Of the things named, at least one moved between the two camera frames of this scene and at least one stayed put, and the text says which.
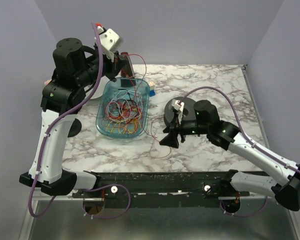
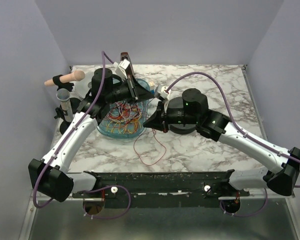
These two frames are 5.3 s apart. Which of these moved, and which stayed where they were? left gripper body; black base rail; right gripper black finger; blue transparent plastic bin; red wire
Moved: left gripper body; right gripper black finger; red wire
Stayed: black base rail; blue transparent plastic bin
